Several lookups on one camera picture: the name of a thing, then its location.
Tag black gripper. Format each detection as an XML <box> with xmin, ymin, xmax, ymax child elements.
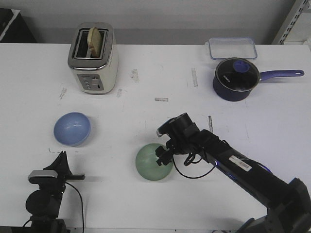
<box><xmin>155</xmin><ymin>113</ymin><xmax>200</xmax><ymax>166</ymax></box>
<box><xmin>43</xmin><ymin>151</ymin><xmax>85</xmax><ymax>192</ymax></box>

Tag green bowl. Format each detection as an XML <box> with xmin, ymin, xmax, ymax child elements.
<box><xmin>135</xmin><ymin>143</ymin><xmax>173</xmax><ymax>181</ymax></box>

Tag blue bowl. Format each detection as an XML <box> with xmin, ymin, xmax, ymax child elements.
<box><xmin>53</xmin><ymin>112</ymin><xmax>91</xmax><ymax>146</ymax></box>

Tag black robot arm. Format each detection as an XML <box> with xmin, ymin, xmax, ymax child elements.
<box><xmin>22</xmin><ymin>151</ymin><xmax>85</xmax><ymax>233</ymax></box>
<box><xmin>155</xmin><ymin>113</ymin><xmax>311</xmax><ymax>233</ymax></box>

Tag cream and chrome toaster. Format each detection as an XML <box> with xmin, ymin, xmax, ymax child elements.
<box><xmin>68</xmin><ymin>22</ymin><xmax>119</xmax><ymax>94</ymax></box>

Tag dark blue saucepan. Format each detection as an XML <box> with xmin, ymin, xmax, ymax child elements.
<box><xmin>213</xmin><ymin>69</ymin><xmax>304</xmax><ymax>101</ymax></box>

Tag glass pot lid blue knob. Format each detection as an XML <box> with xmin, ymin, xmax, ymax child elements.
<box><xmin>216</xmin><ymin>58</ymin><xmax>260</xmax><ymax>92</ymax></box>

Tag clear plastic container blue rim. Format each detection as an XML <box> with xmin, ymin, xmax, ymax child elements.
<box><xmin>205</xmin><ymin>37</ymin><xmax>257</xmax><ymax>60</ymax></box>

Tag bread slice in toaster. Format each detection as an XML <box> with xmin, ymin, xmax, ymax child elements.
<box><xmin>87</xmin><ymin>27</ymin><xmax>102</xmax><ymax>58</ymax></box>

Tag black box background left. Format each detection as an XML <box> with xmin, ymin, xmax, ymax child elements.
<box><xmin>0</xmin><ymin>8</ymin><xmax>37</xmax><ymax>43</ymax></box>

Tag white metal shelf upright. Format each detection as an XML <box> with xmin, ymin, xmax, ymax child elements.
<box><xmin>271</xmin><ymin>0</ymin><xmax>311</xmax><ymax>45</ymax></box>

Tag left black cable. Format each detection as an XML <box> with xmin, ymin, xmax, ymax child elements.
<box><xmin>65</xmin><ymin>182</ymin><xmax>85</xmax><ymax>233</ymax></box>

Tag black cable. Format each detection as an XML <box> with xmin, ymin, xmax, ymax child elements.
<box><xmin>172</xmin><ymin>151</ymin><xmax>217</xmax><ymax>180</ymax></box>
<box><xmin>65</xmin><ymin>182</ymin><xmax>85</xmax><ymax>233</ymax></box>

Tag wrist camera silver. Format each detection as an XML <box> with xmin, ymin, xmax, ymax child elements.
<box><xmin>28</xmin><ymin>170</ymin><xmax>58</xmax><ymax>184</ymax></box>
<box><xmin>156</xmin><ymin>118</ymin><xmax>172</xmax><ymax>137</ymax></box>

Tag right black cable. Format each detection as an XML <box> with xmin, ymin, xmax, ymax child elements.
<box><xmin>172</xmin><ymin>151</ymin><xmax>217</xmax><ymax>180</ymax></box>

